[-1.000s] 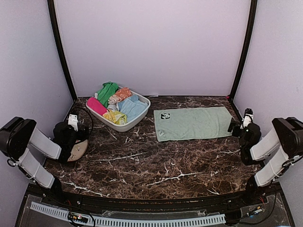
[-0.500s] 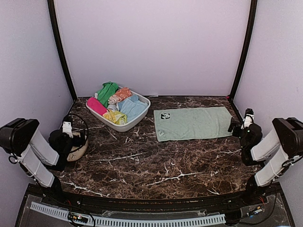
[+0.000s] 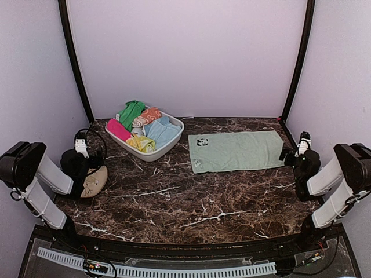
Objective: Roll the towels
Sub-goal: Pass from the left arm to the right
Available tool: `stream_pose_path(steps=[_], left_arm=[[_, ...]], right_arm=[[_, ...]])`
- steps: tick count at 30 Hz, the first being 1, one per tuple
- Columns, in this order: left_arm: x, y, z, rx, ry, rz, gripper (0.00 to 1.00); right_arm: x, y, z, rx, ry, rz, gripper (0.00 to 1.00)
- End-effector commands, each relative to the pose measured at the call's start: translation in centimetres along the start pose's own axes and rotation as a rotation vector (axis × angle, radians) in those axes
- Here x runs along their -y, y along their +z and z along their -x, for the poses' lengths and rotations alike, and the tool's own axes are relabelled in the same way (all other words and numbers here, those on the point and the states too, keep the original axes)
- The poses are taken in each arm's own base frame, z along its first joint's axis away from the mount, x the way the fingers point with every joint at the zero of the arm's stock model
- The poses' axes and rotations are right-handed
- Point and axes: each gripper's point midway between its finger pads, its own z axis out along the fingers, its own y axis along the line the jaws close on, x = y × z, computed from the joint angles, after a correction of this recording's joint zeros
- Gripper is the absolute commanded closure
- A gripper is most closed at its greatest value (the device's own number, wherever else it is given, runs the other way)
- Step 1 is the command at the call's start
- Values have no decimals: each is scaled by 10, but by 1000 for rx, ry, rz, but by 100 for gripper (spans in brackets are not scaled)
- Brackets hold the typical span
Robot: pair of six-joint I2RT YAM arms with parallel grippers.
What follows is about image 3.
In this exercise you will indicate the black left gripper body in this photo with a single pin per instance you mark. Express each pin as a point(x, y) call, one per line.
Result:
point(82, 173)

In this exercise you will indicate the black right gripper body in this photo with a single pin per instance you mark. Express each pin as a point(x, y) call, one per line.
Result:
point(288, 161)

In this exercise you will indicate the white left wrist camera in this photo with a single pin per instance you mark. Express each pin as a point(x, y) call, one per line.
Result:
point(80, 143)

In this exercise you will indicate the small blue rolled towel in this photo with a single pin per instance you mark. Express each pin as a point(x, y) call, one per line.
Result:
point(139, 131)

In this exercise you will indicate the green rolled towel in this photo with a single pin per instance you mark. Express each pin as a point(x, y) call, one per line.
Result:
point(127, 116)

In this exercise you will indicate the light blue rolled towel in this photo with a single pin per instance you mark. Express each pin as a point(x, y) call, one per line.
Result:
point(162, 131)

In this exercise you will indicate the black right corner post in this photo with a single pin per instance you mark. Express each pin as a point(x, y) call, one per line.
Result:
point(309, 15)

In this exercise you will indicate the yellow green patterned towel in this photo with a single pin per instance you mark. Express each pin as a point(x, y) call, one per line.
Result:
point(141, 143)

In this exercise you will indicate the grey slotted cable duct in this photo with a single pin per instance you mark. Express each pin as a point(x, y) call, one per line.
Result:
point(155, 268)

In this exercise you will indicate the black front table rail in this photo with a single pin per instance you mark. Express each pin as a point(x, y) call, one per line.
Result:
point(201, 241)

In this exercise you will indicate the black left corner post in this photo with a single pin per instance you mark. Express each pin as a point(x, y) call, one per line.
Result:
point(69, 41)

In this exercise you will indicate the mint green panda towel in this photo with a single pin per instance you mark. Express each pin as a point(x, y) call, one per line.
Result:
point(221, 152)

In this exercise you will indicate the black corner post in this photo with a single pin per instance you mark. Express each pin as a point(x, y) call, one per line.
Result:
point(69, 41)
point(309, 15)

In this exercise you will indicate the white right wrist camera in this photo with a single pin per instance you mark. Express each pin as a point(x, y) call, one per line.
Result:
point(303, 143)

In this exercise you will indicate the round painted ceramic plate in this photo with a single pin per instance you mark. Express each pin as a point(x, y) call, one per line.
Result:
point(94, 183)

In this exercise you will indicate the pink microfibre towel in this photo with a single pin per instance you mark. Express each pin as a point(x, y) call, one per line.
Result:
point(117, 129)

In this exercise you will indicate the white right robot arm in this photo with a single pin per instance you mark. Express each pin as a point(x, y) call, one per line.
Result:
point(346, 177)

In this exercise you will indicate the orange rolled towel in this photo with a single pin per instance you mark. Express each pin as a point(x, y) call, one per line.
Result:
point(146, 117)

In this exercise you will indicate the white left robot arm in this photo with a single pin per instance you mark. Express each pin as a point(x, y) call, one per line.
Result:
point(26, 165)

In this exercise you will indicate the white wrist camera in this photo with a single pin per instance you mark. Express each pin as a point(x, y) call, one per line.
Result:
point(303, 143)
point(80, 143)

